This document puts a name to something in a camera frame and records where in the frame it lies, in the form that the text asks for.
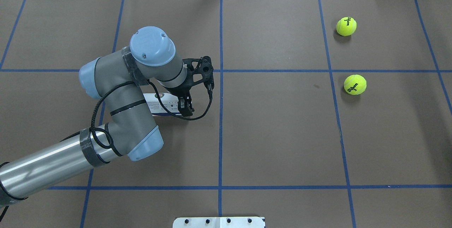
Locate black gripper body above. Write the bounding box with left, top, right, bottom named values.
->
left=166, top=56, right=214, bottom=96

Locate white blue tennis ball can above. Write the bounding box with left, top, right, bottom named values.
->
left=143, top=93, right=184, bottom=117

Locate yellow tennis ball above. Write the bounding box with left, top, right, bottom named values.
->
left=336, top=17, right=357, bottom=36
left=344, top=75, right=367, bottom=95

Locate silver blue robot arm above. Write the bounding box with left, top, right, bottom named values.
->
left=1, top=26, right=214, bottom=207

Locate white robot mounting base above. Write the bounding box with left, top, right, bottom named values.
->
left=172, top=216, right=266, bottom=228

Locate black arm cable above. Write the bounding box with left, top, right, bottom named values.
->
left=90, top=80, right=214, bottom=158

